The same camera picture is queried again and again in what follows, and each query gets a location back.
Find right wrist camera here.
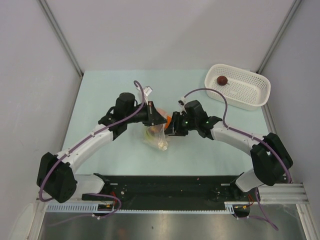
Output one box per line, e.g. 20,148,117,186
178,97,187,107

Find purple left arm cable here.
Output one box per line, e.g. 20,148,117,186
38,80,151,226

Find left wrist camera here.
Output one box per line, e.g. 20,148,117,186
143,86,153,103

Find fake green onion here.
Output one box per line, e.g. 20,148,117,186
143,127,154,141

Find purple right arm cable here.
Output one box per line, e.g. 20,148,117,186
183,88,293,231

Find clear zip top bag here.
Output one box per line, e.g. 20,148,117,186
143,108,172,151

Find dark purple fake fruit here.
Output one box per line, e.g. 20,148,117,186
216,75,229,86

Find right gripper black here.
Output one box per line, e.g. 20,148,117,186
163,111,198,137

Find red fake persimmon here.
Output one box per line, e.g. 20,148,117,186
149,124,163,133

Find white slotted cable duct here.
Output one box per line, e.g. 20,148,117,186
46,203,99,213

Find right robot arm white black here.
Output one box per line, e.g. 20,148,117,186
164,100,293,201

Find orange fake tangerine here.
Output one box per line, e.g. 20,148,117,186
166,115,172,125

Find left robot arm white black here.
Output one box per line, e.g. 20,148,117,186
36,92,167,203

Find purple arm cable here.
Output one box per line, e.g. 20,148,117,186
38,80,151,226
183,88,293,231

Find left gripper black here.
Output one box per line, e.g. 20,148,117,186
125,101,167,127

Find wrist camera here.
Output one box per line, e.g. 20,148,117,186
178,97,187,107
143,86,153,103

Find white perforated plastic basket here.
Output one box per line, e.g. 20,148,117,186
204,64,271,111

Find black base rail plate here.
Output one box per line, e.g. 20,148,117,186
81,174,260,211

